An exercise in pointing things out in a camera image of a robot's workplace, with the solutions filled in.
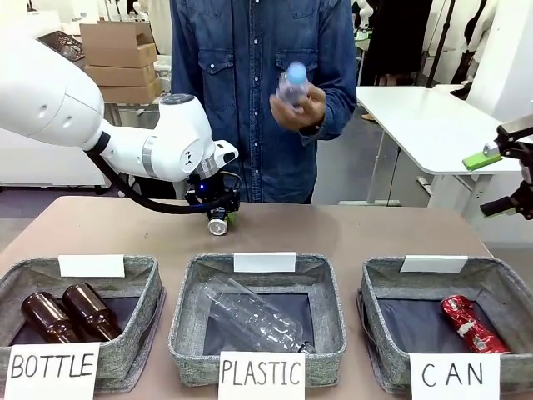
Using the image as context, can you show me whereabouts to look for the small bottle with blue cap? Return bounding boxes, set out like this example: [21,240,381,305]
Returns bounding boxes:
[276,61,311,111]

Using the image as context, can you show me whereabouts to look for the paper sign reading BOTTLE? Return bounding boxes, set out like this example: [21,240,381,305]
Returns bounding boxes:
[0,341,101,400]

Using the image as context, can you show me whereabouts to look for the grey fabric basket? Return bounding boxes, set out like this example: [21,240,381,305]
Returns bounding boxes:
[0,254,167,393]
[168,251,348,387]
[356,255,533,395]

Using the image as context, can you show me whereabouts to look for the large clear plastic bottle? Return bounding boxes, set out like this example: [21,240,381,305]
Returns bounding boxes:
[200,276,318,356]

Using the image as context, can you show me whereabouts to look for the green black drink can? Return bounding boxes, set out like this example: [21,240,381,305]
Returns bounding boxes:
[207,207,231,238]

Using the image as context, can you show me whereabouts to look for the paper sign reading PLASTIC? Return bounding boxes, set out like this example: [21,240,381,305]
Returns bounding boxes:
[217,350,306,400]

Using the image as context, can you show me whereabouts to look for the paper sign reading CAN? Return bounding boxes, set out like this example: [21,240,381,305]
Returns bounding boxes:
[408,352,501,400]

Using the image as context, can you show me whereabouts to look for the large white table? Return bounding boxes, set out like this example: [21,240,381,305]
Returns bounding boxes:
[356,84,533,218]

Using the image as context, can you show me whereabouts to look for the person left forearm denim sleeve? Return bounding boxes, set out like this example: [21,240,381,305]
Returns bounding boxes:
[297,77,360,148]

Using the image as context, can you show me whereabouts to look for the open cardboard box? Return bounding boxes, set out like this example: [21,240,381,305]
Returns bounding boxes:
[78,20,158,69]

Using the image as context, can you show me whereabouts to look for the dark perforated plastic basket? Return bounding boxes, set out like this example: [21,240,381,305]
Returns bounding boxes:
[37,31,87,63]

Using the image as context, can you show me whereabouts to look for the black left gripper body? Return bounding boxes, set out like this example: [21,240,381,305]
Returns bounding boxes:
[184,170,234,214]

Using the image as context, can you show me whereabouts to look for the person left hand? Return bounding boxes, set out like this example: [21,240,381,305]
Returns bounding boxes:
[269,85,327,133]

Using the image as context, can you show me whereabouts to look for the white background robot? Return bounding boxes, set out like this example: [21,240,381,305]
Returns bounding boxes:
[351,0,372,31]

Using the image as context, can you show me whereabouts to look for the background person black and white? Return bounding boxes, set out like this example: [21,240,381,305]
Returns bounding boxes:
[451,0,497,83]

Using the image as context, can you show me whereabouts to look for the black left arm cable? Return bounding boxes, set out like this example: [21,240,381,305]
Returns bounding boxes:
[84,131,229,215]

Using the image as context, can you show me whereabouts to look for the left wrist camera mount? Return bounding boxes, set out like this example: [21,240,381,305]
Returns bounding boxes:
[219,171,242,202]

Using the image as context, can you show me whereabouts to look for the brown glass bottle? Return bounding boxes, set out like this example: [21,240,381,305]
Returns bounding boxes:
[62,282,124,343]
[20,292,82,345]

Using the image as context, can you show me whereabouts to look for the black tripod stand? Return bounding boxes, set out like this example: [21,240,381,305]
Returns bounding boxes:
[425,0,458,89]

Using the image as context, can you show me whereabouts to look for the crushed red can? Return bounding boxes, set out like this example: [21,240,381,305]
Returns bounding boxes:
[440,294,511,356]

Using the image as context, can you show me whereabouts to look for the flat closed cardboard box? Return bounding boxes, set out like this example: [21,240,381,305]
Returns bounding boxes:
[83,63,157,88]
[97,77,163,104]

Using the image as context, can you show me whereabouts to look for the background person in black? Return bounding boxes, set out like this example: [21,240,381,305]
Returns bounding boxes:
[364,0,435,88]

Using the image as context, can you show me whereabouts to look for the person in denim shirt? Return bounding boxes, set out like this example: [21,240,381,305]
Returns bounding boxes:
[169,0,360,206]

